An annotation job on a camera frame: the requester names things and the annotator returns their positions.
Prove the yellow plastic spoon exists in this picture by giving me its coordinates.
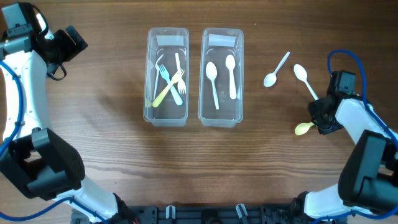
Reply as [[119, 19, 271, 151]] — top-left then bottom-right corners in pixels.
[[294, 122, 315, 136]]

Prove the light blue plastic fork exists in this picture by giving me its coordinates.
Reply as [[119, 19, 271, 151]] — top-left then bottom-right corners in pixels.
[[155, 65, 184, 106]]

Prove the white plastic spoon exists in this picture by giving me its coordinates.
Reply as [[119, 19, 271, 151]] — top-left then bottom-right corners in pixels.
[[225, 55, 237, 100]]

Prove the yellow plastic fork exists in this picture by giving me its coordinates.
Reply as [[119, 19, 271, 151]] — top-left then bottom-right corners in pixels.
[[152, 69, 185, 108]]

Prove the cream white spoon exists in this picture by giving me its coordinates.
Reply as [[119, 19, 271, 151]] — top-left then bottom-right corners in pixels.
[[206, 62, 219, 110]]

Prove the small white plastic fork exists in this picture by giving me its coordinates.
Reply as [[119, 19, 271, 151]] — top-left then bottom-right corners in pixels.
[[174, 52, 187, 95]]

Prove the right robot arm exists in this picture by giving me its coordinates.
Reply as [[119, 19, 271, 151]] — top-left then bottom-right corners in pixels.
[[303, 70, 397, 221]]

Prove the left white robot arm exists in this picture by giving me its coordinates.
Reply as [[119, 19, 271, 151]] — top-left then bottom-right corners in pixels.
[[1, 2, 139, 223]]

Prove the left clear plastic container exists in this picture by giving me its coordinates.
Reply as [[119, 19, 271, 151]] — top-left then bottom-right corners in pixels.
[[143, 27, 189, 126]]

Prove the clear plastic container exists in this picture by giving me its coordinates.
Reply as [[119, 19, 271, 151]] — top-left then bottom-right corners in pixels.
[[198, 28, 244, 128], [143, 27, 189, 126]]

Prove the right clear plastic container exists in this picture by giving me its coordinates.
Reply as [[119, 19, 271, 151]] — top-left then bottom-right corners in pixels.
[[198, 28, 244, 128]]

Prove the white spoon long handle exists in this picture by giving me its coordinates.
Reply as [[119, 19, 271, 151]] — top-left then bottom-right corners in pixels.
[[294, 64, 318, 100]]

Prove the left blue cable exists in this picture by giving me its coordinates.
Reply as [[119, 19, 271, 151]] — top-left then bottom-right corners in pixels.
[[0, 58, 108, 224]]

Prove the white spoon thin handle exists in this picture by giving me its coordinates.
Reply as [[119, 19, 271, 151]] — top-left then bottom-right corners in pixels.
[[263, 52, 290, 88]]

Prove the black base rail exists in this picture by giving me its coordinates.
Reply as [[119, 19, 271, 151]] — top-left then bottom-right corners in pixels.
[[70, 203, 308, 224]]

